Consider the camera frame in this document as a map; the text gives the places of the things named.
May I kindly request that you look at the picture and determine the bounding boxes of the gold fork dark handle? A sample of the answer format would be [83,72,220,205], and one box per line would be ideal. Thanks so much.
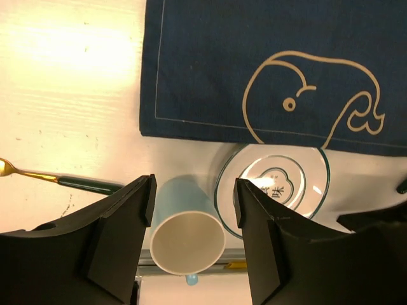
[1,158,123,195]

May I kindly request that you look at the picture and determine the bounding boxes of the white plate blue rim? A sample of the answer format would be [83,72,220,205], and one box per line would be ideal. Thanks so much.
[214,144,331,240]

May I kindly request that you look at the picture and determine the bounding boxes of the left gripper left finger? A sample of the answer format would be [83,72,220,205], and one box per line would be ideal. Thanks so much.
[1,175,156,304]

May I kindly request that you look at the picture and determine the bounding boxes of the light blue mug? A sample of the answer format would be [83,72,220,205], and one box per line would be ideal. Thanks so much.
[149,175,226,286]

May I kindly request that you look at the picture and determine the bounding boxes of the aluminium table frame rail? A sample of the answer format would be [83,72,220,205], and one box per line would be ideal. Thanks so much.
[136,248,247,277]

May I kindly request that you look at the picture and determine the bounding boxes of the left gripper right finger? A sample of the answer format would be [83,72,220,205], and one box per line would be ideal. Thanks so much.
[233,179,406,304]

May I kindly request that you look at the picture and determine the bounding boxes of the blue whale placemat cloth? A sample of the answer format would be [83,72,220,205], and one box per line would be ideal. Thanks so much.
[139,1,406,157]

